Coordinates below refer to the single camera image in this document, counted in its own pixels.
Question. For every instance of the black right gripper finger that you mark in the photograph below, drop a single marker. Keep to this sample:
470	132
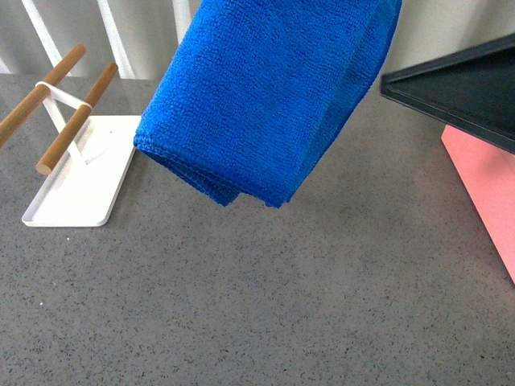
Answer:
471	90

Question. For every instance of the blue microfiber cloth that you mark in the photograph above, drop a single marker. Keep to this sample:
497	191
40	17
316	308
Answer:
259	90

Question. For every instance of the pink plastic box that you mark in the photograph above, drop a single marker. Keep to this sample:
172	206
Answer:
487	172

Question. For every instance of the white pleated curtain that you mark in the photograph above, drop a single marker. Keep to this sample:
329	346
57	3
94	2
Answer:
141	36

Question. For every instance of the white rack with wooden bars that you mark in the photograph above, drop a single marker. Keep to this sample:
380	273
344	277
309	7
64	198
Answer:
85	166

